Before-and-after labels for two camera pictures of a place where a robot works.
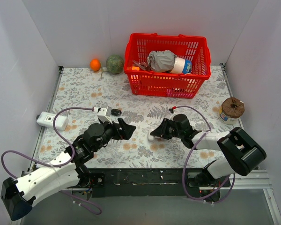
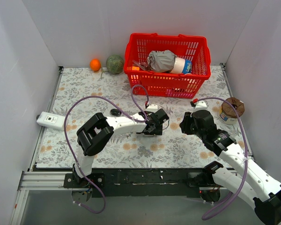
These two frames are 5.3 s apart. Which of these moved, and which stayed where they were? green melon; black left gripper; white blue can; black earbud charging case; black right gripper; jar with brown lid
Moved: black left gripper; black right gripper
Stayed: jar with brown lid; white blue can; green melon; black earbud charging case
